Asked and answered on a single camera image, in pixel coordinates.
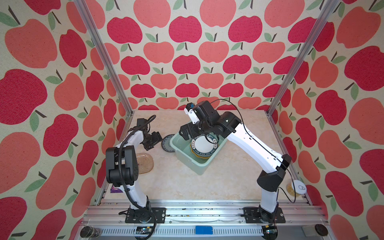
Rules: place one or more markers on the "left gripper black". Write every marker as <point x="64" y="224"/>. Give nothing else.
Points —
<point x="157" y="137"/>

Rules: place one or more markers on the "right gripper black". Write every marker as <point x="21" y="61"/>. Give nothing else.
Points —
<point x="190" y="133"/>

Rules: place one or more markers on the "small dark patterned plate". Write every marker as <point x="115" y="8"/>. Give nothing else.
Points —
<point x="166" y="144"/>

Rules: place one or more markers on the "yellow polka dot plate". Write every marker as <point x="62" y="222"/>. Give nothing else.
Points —
<point x="198" y="156"/>

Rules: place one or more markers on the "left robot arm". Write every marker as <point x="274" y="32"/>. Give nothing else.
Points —
<point x="122" y="168"/>

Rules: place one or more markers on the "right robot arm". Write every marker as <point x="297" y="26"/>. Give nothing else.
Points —
<point x="206" y="120"/>

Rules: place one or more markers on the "mint green plastic bin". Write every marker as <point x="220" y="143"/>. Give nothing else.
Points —
<point x="185" y="153"/>

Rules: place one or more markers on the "purple Fox's candy bag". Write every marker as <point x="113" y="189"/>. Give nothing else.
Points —
<point x="115" y="190"/>

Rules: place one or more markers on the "dark cylindrical can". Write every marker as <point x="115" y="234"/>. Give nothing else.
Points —
<point x="90" y="232"/>

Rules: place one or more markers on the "grey box black knob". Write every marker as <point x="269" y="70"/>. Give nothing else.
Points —
<point x="317" y="230"/>

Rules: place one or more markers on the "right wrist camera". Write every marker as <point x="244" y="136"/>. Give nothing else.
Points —
<point x="191" y="113"/>

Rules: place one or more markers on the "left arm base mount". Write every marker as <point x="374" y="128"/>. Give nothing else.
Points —
<point x="144" y="217"/>

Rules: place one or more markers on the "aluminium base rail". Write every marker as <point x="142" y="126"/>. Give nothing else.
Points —
<point x="182" y="217"/>

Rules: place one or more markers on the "blue block on rail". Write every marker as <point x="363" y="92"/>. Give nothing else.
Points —
<point x="204" y="230"/>

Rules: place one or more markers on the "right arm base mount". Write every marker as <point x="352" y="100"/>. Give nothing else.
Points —
<point x="261" y="216"/>

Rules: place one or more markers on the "left aluminium frame post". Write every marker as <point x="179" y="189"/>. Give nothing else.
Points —
<point x="90" y="24"/>

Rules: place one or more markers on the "aluminium frame post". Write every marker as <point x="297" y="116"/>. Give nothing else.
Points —
<point x="90" y="24"/>
<point x="319" y="24"/>

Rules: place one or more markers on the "right aluminium frame post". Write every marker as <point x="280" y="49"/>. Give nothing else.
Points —
<point x="319" y="24"/>

